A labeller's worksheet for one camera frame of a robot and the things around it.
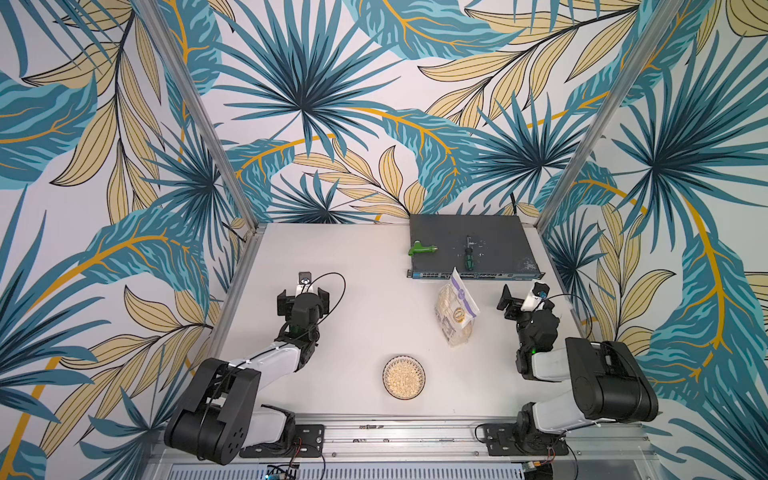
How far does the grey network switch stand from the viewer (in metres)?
1.05

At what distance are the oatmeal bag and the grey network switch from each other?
0.65 feet

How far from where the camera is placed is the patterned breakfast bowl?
0.78m

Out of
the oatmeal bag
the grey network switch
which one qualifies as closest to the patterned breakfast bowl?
the oatmeal bag

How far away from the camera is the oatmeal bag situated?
2.61 ft

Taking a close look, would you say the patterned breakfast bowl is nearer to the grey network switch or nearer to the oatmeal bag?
the oatmeal bag

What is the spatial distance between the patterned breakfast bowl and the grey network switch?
0.32 m

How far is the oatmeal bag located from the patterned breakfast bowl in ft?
0.44
